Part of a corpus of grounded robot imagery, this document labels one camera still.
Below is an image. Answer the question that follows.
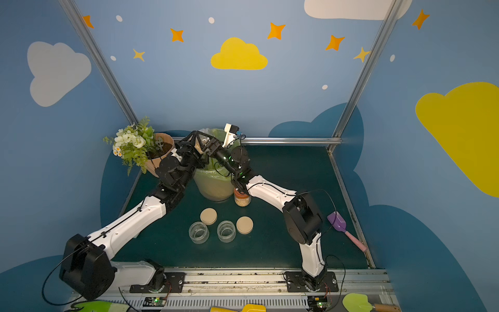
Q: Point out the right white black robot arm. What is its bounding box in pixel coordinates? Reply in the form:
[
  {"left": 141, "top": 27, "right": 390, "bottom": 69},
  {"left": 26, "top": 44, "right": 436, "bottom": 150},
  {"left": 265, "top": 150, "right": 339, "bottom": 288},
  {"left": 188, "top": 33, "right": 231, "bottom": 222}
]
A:
[{"left": 195, "top": 131, "right": 326, "bottom": 287}]

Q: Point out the artificial white flower plant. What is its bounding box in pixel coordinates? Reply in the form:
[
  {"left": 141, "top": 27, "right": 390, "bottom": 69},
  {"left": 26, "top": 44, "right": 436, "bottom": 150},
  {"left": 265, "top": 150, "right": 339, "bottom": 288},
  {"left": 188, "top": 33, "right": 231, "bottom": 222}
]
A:
[{"left": 103, "top": 117, "right": 155, "bottom": 174}]

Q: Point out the right controller board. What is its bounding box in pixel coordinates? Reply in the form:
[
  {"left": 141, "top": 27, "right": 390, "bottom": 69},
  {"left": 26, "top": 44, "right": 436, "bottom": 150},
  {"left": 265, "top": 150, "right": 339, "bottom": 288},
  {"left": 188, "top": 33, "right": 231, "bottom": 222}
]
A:
[{"left": 307, "top": 296, "right": 331, "bottom": 312}]

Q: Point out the purple pink-handled scoop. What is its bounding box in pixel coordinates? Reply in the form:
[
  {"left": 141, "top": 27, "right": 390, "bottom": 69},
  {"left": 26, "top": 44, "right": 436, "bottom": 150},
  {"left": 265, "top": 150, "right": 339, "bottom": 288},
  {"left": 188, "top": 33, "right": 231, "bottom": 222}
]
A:
[{"left": 327, "top": 211, "right": 367, "bottom": 252}]

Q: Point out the green tool front left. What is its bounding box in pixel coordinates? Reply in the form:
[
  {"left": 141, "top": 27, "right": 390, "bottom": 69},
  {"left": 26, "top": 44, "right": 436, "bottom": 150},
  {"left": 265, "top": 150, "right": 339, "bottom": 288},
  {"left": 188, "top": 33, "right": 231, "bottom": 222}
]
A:
[{"left": 66, "top": 300, "right": 131, "bottom": 312}]

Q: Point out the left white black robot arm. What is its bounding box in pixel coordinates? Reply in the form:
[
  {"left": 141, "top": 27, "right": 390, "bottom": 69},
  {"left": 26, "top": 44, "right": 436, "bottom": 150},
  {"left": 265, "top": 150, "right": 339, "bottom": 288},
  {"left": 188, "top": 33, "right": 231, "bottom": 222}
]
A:
[{"left": 59, "top": 131, "right": 203, "bottom": 300}]

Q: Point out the beige jar lid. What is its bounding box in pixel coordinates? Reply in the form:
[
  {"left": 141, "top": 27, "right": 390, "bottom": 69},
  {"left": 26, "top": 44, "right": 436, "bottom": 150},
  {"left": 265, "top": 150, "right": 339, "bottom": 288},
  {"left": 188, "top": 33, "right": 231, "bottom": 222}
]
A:
[
  {"left": 236, "top": 216, "right": 254, "bottom": 235},
  {"left": 200, "top": 208, "right": 218, "bottom": 226}
]

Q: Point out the green plastic bin liner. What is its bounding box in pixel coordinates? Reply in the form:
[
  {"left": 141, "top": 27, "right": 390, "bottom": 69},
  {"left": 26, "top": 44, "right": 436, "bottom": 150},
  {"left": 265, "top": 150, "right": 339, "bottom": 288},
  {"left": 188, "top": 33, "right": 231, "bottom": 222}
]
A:
[{"left": 194, "top": 128, "right": 231, "bottom": 182}]

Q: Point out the brown-lid oatmeal jar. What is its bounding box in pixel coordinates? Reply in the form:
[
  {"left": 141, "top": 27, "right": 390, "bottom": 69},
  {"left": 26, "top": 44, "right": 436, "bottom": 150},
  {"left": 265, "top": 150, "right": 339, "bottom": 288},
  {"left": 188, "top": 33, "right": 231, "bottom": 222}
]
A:
[
  {"left": 234, "top": 188, "right": 252, "bottom": 207},
  {"left": 194, "top": 134, "right": 211, "bottom": 155}
]

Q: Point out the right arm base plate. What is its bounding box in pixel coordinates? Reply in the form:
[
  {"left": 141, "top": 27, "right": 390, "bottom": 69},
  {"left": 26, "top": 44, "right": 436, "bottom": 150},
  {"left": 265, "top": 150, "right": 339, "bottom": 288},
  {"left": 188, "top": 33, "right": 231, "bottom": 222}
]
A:
[{"left": 283, "top": 270, "right": 339, "bottom": 293}]

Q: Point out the controller board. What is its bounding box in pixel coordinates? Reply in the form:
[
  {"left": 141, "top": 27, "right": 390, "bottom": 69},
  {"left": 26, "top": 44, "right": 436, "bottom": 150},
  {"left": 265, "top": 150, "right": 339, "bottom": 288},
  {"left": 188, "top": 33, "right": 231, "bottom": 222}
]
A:
[
  {"left": 142, "top": 297, "right": 167, "bottom": 308},
  {"left": 307, "top": 296, "right": 331, "bottom": 312}
]

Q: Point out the left controller board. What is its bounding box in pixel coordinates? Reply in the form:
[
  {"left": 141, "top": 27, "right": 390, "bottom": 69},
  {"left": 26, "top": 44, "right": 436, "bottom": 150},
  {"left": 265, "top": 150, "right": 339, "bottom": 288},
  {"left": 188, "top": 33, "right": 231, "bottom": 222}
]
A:
[{"left": 142, "top": 297, "right": 167, "bottom": 308}]

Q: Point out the green spatula wooden handle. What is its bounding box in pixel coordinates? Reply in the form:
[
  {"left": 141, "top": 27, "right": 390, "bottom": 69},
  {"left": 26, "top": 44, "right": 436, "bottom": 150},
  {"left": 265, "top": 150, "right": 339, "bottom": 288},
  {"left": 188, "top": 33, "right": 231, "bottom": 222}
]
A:
[{"left": 342, "top": 293, "right": 402, "bottom": 312}]

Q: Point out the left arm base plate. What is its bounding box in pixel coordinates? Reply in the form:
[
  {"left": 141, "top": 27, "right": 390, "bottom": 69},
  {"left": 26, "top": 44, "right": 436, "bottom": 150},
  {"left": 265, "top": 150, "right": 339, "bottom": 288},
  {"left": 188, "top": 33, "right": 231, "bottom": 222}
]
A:
[{"left": 129, "top": 271, "right": 185, "bottom": 294}]

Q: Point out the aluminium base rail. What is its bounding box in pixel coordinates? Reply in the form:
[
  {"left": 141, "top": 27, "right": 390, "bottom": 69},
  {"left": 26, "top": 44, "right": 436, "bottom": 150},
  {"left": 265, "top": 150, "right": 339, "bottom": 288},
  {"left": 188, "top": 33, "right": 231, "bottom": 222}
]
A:
[{"left": 100, "top": 268, "right": 399, "bottom": 311}]

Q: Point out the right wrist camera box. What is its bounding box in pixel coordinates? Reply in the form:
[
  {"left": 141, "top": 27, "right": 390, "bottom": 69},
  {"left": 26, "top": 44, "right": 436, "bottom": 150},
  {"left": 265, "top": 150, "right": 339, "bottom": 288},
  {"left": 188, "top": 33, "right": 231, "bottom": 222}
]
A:
[{"left": 223, "top": 123, "right": 239, "bottom": 148}]

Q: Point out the beige-lid oatmeal jar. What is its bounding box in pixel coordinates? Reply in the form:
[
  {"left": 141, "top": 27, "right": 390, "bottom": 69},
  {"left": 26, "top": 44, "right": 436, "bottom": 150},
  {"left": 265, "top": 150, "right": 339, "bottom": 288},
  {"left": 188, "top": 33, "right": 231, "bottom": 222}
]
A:
[
  {"left": 188, "top": 222, "right": 209, "bottom": 244},
  {"left": 217, "top": 220, "right": 237, "bottom": 243}
]

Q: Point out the mesh waste bin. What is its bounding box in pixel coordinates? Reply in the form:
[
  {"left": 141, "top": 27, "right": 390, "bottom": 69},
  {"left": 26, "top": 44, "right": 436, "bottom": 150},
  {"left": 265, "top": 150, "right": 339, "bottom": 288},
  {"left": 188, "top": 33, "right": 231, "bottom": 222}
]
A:
[{"left": 192, "top": 128, "right": 240, "bottom": 202}]

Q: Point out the yellow scoop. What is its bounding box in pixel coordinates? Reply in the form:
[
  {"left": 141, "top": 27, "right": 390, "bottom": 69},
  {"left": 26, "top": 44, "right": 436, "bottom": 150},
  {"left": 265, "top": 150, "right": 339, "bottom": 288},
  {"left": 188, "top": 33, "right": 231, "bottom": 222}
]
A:
[{"left": 209, "top": 303, "right": 267, "bottom": 312}]

